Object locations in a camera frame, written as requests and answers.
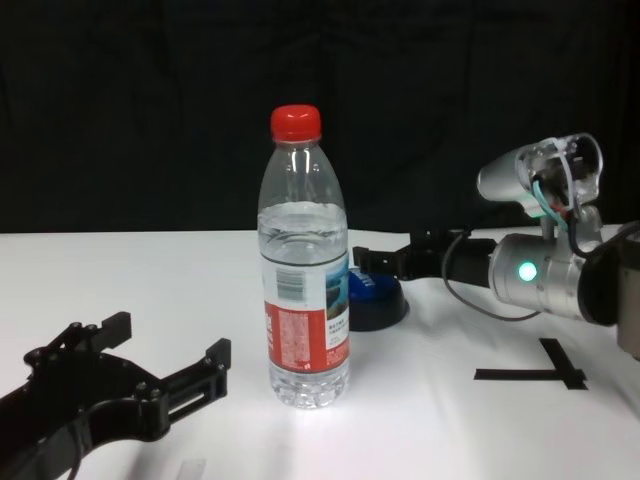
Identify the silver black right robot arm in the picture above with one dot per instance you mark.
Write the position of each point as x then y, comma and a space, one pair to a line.
575, 280

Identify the black backdrop cloth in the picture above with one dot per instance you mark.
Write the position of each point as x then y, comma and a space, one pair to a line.
150, 100

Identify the clear water bottle red cap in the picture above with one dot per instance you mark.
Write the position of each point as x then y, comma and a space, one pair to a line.
305, 330

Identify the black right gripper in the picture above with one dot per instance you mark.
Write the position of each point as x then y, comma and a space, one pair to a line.
440, 260

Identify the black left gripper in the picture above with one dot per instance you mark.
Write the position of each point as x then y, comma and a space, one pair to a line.
100, 400

